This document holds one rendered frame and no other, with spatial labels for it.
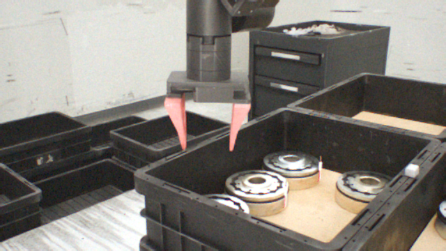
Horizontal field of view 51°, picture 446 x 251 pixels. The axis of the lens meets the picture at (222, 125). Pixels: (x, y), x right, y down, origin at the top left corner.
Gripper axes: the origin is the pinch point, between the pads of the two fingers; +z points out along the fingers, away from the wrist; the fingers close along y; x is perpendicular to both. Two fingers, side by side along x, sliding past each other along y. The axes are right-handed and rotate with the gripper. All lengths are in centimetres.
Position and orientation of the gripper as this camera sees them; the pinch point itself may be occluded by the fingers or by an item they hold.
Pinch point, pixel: (208, 143)
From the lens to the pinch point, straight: 62.5
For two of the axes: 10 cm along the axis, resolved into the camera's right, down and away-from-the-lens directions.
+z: -0.2, 9.5, 3.2
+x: -0.1, 3.2, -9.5
